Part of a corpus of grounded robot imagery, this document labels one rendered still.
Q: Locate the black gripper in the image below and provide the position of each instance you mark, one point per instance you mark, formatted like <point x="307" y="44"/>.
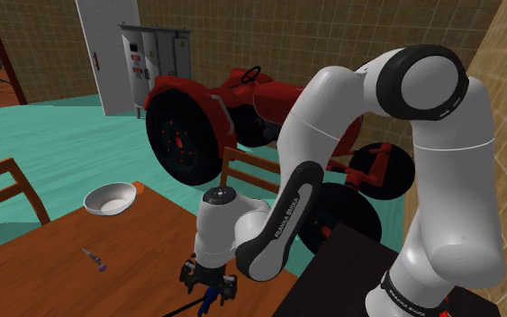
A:
<point x="209" y="274"/>

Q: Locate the blue and black utensil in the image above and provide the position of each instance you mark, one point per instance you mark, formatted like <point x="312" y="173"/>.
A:
<point x="208" y="301"/>

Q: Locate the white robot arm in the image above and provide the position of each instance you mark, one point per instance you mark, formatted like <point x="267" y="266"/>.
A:
<point x="450" y="184"/>

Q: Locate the brown wooden table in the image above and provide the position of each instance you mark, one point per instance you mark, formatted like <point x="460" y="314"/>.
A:
<point x="38" y="285"/>

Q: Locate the brown wooden chair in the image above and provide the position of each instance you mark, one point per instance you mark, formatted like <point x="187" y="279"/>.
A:
<point x="248" y="164"/>
<point x="20" y="186"/>

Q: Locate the red tractor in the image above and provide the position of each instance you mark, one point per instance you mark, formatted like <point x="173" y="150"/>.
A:
<point x="178" y="140"/>

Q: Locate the white door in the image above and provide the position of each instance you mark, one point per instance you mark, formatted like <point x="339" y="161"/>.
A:
<point x="108" y="52"/>

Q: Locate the grey electrical cabinet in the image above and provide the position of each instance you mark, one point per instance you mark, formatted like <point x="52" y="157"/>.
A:
<point x="165" y="52"/>

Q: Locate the white bowl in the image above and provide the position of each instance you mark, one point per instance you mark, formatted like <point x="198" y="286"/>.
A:
<point x="110" y="200"/>

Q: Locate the dark robot stand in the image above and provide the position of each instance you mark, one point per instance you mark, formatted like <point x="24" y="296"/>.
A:
<point x="341" y="272"/>

